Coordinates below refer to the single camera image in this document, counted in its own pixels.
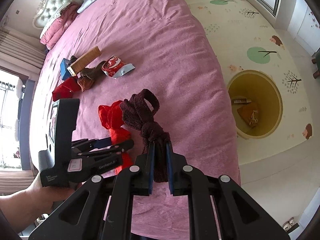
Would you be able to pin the person's left hand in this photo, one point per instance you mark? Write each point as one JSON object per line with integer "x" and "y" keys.
{"x": 47, "y": 194}

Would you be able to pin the cartoon tree play mat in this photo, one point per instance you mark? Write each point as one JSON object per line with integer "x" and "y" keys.
{"x": 242, "y": 39}

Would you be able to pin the pink bed sheet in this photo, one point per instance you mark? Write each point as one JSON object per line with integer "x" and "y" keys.
{"x": 172, "y": 58}

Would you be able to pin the red fabric zipper pouch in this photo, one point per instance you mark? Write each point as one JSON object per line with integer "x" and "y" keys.
{"x": 111, "y": 118}

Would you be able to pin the dark brown patterned sock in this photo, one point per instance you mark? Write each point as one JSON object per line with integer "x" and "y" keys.
{"x": 93, "y": 73}

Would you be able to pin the maroon knitted cloth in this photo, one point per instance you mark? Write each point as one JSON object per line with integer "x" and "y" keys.
{"x": 138, "y": 113}

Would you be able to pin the yellow trash bin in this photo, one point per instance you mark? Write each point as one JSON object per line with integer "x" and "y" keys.
{"x": 261, "y": 89}

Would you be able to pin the folded pink quilt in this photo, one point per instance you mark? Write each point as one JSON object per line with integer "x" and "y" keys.
{"x": 58, "y": 24}

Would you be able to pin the gold amber box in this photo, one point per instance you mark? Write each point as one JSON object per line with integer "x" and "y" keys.
{"x": 238, "y": 101}

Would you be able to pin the blue cardboard box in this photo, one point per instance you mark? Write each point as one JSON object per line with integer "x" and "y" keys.
{"x": 65, "y": 74}

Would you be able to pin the person's left forearm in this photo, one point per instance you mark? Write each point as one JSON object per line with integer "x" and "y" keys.
{"x": 24, "y": 207}

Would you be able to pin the long brown cardboard box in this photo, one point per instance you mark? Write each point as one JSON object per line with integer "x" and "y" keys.
{"x": 76, "y": 67}

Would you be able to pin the red white snack wrapper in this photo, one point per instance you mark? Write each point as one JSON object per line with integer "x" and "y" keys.
{"x": 114, "y": 67}

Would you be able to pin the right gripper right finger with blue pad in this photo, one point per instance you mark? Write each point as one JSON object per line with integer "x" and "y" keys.
{"x": 177, "y": 180}

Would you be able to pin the orange knitted sock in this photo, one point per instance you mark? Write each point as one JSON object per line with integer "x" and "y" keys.
{"x": 85, "y": 83}

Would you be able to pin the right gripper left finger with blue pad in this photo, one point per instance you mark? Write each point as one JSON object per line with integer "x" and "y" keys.
{"x": 145, "y": 162}

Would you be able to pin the beige window curtain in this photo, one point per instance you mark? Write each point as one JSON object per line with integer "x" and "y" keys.
{"x": 21, "y": 53}

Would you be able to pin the mustard yellow knitted cloth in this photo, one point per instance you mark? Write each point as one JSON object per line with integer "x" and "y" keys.
{"x": 249, "y": 113}

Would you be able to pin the pair of white shoes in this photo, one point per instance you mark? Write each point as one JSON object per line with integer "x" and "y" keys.
{"x": 290, "y": 225}

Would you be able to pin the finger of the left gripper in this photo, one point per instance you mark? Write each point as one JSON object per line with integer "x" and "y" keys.
{"x": 90, "y": 144}
{"x": 118, "y": 149}

